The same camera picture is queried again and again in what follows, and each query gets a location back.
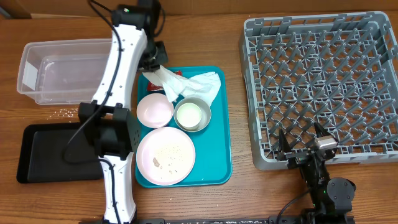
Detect black plastic tray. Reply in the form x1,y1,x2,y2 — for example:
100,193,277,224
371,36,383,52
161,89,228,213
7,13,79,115
16,123,103,184

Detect clear plastic bin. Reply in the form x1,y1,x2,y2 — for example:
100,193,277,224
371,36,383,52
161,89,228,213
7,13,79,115
17,39,111,101

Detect small pink bowl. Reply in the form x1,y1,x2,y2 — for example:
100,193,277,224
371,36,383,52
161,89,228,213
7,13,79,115
137,93,174,129

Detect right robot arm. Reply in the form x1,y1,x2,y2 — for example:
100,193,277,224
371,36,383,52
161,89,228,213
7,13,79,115
275,122,356,223

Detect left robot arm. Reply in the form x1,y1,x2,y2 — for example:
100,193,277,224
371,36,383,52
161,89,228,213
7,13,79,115
77,1,168,223

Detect teal serving tray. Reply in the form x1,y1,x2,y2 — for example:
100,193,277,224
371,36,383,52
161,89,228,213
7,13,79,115
169,65,232,187

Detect grey dishwasher rack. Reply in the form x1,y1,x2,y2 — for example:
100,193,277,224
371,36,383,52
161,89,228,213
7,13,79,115
239,11,397,170

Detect small white cup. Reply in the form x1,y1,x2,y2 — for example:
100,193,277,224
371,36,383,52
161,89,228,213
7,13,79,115
177,103,202,131

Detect large pink plate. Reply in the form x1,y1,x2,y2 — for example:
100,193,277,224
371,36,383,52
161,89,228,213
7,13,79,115
136,127,196,186

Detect red snack wrapper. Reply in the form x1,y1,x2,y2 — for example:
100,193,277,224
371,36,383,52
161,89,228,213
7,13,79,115
147,70,182,91

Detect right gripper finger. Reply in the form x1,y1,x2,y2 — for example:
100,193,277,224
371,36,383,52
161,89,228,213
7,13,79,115
313,122,331,138
278,129,292,153

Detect grey bowl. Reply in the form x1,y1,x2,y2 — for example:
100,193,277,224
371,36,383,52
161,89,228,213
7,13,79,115
174,97,211,132

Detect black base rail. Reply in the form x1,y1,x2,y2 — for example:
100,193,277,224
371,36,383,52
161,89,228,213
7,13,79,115
79,216,355,224

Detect white napkin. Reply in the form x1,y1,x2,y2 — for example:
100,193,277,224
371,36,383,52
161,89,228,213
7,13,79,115
143,65,221,106

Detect scattered rice grains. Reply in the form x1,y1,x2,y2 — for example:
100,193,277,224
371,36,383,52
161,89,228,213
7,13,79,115
48,108,78,119

